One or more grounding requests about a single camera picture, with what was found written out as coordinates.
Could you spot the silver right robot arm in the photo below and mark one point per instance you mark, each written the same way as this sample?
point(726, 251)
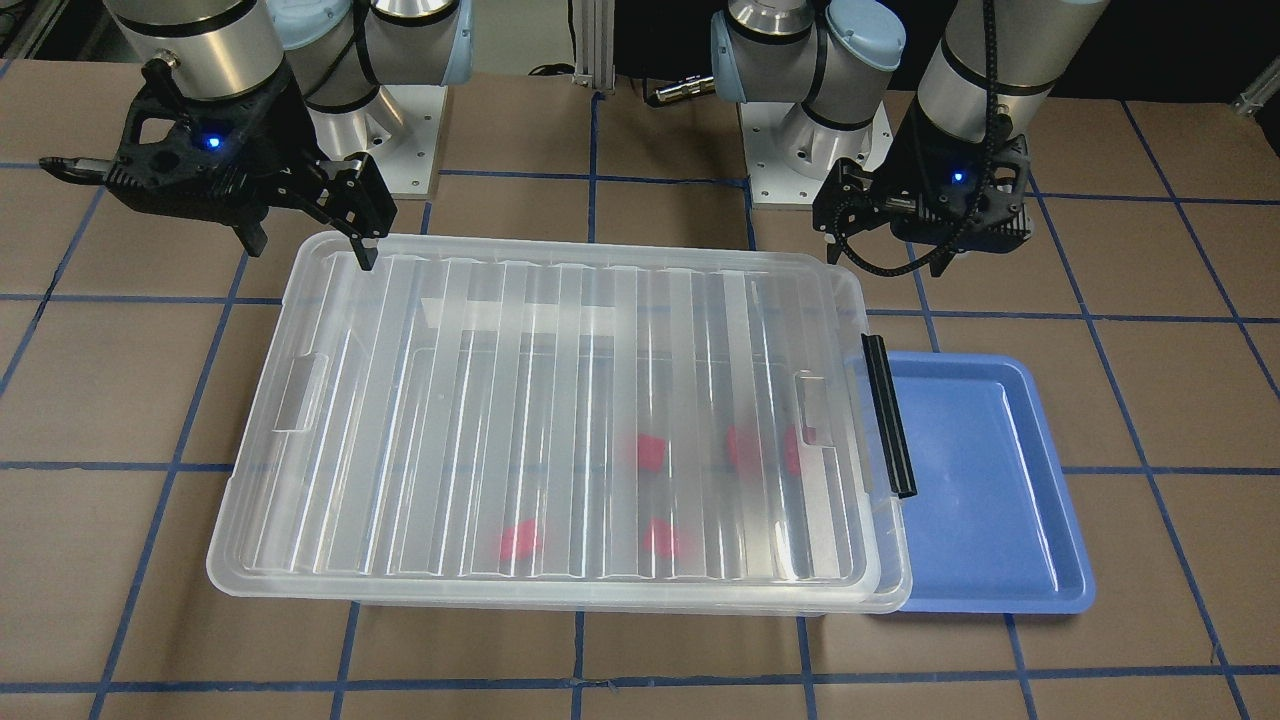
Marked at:
point(341, 52)

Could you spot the red block by latch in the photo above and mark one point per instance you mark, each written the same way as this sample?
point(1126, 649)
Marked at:
point(793, 440)

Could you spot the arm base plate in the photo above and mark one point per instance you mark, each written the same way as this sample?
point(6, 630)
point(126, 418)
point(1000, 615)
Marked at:
point(789, 156)
point(400, 140)

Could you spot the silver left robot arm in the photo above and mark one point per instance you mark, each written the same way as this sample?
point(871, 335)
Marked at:
point(835, 59)

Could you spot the clear plastic box lid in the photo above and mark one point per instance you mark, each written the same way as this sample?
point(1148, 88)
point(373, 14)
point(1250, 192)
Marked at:
point(307, 422)

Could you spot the blue plastic tray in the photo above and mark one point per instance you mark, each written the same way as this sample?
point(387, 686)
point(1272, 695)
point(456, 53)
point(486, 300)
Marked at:
point(992, 528)

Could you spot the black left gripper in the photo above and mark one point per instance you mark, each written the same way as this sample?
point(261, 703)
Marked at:
point(903, 163)

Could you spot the clear plastic storage box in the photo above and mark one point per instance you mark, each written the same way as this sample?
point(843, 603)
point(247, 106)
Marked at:
point(516, 391)

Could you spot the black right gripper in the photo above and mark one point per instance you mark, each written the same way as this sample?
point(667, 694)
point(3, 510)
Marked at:
point(272, 150)

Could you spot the red block front centre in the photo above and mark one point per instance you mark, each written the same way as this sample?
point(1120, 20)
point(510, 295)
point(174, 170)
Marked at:
point(661, 539)

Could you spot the black box latch handle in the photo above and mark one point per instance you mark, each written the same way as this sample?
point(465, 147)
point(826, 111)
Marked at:
point(894, 442)

